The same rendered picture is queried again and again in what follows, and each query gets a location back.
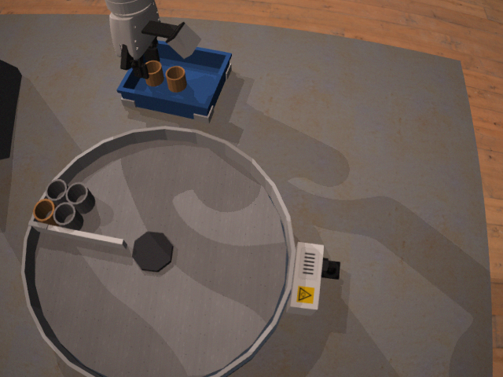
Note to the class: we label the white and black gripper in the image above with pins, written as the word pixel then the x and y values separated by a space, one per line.
pixel 126 33

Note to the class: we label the grey metal bushing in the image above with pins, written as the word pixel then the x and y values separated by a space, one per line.
pixel 62 211
pixel 54 188
pixel 76 190

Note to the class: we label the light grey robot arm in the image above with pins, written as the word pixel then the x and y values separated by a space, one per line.
pixel 180 38

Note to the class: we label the blue plastic tray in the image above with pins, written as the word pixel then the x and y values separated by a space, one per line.
pixel 201 69

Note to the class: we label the bronze bushing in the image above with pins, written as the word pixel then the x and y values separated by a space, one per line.
pixel 176 79
pixel 155 76
pixel 42 208

